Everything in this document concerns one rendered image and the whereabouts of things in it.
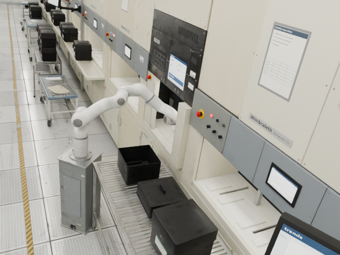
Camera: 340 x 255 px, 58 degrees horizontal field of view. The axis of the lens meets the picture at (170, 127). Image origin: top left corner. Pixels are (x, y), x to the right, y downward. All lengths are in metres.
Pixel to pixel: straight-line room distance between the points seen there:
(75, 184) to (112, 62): 2.02
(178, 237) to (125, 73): 3.03
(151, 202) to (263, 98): 1.03
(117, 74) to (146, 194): 2.47
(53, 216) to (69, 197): 0.45
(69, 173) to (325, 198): 2.00
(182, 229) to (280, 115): 0.81
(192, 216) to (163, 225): 0.19
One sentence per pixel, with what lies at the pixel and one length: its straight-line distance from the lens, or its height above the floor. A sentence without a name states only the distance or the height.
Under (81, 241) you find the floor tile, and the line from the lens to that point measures 3.09.
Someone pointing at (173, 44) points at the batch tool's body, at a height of 1.76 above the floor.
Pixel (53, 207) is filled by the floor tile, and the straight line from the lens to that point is 3.43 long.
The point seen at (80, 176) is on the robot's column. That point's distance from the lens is 2.73.
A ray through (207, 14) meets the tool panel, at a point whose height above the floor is 2.05.
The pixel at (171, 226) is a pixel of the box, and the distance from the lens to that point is 1.81.
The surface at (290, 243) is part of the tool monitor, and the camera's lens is 0.91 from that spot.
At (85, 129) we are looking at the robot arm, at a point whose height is 1.02.
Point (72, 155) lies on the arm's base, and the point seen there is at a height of 0.77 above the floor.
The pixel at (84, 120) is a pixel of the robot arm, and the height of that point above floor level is 1.15.
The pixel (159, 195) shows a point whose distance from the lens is 2.23.
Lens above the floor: 2.29
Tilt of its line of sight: 27 degrees down
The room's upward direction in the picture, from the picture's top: 8 degrees clockwise
